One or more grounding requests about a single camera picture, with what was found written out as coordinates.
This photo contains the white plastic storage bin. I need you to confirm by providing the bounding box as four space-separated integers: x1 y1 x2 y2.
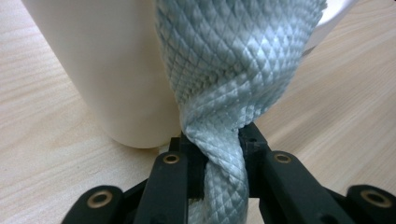
21 0 359 149

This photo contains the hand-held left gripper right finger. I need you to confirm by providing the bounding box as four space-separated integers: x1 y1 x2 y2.
237 121 269 199

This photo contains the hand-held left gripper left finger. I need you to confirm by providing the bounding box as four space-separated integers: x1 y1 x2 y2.
169 132 208 201

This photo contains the light blue textured cloth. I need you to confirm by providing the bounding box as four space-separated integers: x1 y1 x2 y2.
154 0 329 224

